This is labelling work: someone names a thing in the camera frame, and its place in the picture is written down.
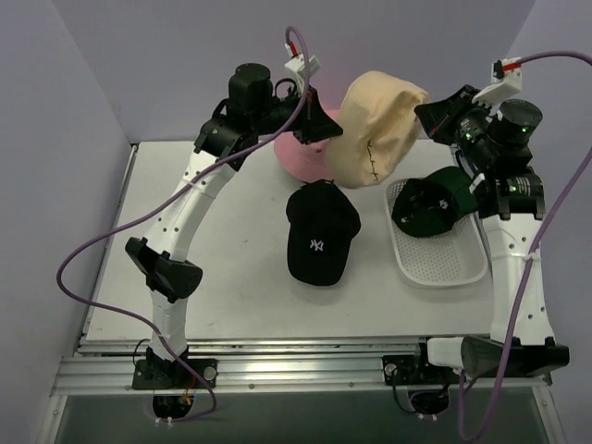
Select pink bucket hat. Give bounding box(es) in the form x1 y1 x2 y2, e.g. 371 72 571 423
274 132 333 183

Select beige bucket hat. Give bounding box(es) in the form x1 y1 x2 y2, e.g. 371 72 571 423
326 70 430 190

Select black baseball cap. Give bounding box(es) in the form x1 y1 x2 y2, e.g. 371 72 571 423
286 179 361 287

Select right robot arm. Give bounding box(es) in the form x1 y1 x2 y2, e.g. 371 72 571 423
414 85 570 378

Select green baseball cap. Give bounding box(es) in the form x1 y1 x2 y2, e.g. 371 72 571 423
391 166 477 239

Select white perforated tray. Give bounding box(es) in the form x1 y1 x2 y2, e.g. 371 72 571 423
384 179 488 290

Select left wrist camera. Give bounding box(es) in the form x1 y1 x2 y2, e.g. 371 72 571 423
284 42 321 93

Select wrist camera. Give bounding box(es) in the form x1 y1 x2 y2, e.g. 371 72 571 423
284 42 321 93
472 57 524 107

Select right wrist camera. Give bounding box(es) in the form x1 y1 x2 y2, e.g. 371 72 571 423
472 57 524 107

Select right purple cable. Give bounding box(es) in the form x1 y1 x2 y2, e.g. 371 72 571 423
458 52 592 440

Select purple cable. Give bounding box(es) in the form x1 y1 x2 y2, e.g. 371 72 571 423
458 52 592 440
55 27 310 422

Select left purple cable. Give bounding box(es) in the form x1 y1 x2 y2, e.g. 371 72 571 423
55 27 310 422

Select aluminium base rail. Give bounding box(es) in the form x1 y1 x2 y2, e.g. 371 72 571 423
50 339 554 397

